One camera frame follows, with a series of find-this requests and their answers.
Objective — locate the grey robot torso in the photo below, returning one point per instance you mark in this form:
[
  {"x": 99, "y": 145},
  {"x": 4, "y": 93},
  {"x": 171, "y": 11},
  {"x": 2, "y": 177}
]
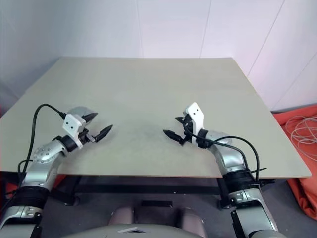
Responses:
[{"x": 99, "y": 233}]

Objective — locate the black table frame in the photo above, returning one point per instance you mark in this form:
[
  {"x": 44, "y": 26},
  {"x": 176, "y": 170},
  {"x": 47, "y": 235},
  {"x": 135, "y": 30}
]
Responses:
[{"x": 148, "y": 189}]

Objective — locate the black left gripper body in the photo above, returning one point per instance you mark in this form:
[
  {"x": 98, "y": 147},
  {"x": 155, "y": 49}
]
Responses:
[{"x": 85, "y": 136}]

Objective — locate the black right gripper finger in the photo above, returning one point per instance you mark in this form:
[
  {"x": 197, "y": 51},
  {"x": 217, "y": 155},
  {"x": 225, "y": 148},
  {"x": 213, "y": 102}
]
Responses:
[
  {"x": 173, "y": 136},
  {"x": 180, "y": 120}
]

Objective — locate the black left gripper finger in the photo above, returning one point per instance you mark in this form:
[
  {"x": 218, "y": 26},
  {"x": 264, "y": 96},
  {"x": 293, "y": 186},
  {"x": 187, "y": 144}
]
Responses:
[
  {"x": 90, "y": 117},
  {"x": 104, "y": 132}
]

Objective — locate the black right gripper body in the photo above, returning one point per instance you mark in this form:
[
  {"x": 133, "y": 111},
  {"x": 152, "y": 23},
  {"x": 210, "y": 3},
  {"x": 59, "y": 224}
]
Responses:
[{"x": 188, "y": 129}]

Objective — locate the orange beanbag cushion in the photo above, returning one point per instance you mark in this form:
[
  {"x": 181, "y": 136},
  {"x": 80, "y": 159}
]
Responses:
[{"x": 307, "y": 193}]

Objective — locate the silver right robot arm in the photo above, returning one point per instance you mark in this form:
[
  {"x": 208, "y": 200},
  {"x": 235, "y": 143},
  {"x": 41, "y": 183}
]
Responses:
[{"x": 230, "y": 158}]

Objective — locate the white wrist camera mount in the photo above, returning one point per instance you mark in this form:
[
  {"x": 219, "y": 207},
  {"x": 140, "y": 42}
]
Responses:
[
  {"x": 196, "y": 115},
  {"x": 71, "y": 124}
]

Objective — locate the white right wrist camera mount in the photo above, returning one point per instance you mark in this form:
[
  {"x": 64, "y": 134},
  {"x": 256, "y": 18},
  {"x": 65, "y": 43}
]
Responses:
[{"x": 196, "y": 115}]

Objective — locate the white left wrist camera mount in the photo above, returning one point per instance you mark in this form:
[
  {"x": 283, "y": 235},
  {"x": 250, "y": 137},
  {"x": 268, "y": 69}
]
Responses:
[{"x": 71, "y": 124}]

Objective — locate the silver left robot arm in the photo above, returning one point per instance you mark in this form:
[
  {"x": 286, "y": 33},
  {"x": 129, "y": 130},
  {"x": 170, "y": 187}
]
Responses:
[{"x": 42, "y": 158}]

